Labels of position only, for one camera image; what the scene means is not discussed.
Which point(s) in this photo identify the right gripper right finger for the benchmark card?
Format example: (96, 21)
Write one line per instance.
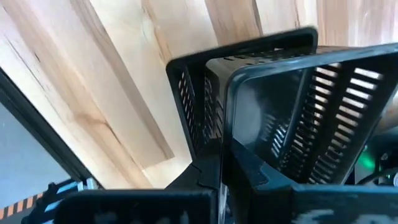
(311, 205)

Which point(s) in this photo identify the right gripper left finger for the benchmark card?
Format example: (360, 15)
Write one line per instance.
(140, 205)

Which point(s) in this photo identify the black slotted plastic basket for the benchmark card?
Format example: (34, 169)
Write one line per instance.
(267, 121)
(186, 77)

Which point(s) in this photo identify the orange black hazard tape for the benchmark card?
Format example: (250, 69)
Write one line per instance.
(21, 206)

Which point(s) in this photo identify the black table frame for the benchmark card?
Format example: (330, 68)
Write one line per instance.
(46, 133)

